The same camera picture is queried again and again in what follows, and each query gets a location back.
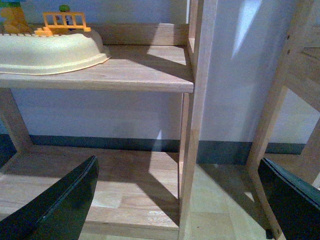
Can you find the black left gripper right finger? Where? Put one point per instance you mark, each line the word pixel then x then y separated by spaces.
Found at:
pixel 294 202

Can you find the yellow toy block figure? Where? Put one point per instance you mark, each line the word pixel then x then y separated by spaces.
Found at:
pixel 14 17

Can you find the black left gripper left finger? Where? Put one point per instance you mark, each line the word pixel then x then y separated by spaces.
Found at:
pixel 59 213

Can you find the cream toy base plate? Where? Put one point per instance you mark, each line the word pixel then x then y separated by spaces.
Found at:
pixel 50 55

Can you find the orange toy fence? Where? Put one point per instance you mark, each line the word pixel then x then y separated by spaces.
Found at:
pixel 60 23

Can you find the wooden shelf unit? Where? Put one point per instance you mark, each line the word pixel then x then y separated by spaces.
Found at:
pixel 138 194
pixel 298 71

